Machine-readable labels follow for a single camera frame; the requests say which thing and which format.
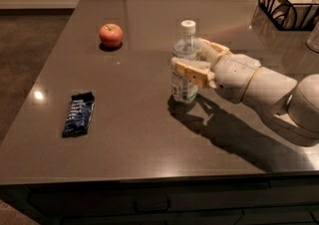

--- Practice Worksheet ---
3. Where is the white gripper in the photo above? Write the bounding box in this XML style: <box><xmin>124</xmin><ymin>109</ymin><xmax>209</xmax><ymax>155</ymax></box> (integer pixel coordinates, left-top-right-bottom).
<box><xmin>171</xmin><ymin>38</ymin><xmax>261</xmax><ymax>104</ymax></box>

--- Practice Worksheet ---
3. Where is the clear plastic tea bottle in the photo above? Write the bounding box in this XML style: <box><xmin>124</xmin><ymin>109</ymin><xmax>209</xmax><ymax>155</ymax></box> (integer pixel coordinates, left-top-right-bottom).
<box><xmin>171</xmin><ymin>20</ymin><xmax>201</xmax><ymax>104</ymax></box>

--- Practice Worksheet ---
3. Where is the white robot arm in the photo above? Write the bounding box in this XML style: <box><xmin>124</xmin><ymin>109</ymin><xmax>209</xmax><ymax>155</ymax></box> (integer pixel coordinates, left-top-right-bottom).
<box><xmin>171</xmin><ymin>39</ymin><xmax>319</xmax><ymax>146</ymax></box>

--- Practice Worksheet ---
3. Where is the red apple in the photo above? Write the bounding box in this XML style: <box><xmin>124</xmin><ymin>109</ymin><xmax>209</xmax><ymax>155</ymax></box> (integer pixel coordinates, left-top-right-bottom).
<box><xmin>99</xmin><ymin>23</ymin><xmax>123</xmax><ymax>48</ymax></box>

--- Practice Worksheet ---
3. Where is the clear glass cup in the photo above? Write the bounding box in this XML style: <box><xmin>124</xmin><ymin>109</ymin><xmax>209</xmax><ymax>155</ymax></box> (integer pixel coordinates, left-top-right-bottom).
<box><xmin>306</xmin><ymin>22</ymin><xmax>319</xmax><ymax>53</ymax></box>

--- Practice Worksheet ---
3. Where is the dark blue snack packet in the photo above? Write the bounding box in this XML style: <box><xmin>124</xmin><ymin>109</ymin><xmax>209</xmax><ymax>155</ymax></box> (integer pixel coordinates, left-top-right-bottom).
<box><xmin>62</xmin><ymin>92</ymin><xmax>95</xmax><ymax>137</ymax></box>

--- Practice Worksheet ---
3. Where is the black wire basket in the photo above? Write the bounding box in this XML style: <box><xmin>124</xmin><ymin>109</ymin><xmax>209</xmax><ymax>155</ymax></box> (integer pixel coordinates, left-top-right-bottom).
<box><xmin>258</xmin><ymin>0</ymin><xmax>319</xmax><ymax>31</ymax></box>

